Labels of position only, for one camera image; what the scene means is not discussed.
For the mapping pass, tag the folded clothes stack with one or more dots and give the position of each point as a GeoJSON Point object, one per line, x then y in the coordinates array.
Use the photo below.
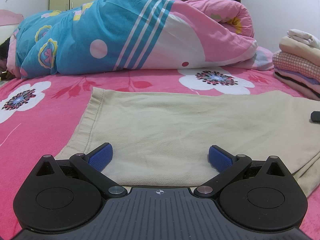
{"type": "Point", "coordinates": [297, 63]}

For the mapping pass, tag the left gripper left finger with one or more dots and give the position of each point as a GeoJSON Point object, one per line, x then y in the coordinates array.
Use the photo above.
{"type": "Point", "coordinates": [90, 166]}

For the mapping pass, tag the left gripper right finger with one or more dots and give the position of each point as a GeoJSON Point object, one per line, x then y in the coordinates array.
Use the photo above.
{"type": "Point", "coordinates": [230, 168]}

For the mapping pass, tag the beige trousers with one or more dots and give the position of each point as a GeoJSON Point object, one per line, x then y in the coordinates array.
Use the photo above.
{"type": "Point", "coordinates": [162, 139]}

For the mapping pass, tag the pink white headboard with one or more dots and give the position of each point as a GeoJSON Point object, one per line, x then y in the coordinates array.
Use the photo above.
{"type": "Point", "coordinates": [9, 21]}

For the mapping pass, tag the sleeping person head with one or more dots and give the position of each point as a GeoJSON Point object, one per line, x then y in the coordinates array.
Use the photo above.
{"type": "Point", "coordinates": [4, 48]}

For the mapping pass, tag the blue pink floral quilt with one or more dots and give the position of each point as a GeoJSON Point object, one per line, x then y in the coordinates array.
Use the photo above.
{"type": "Point", "coordinates": [110, 35]}

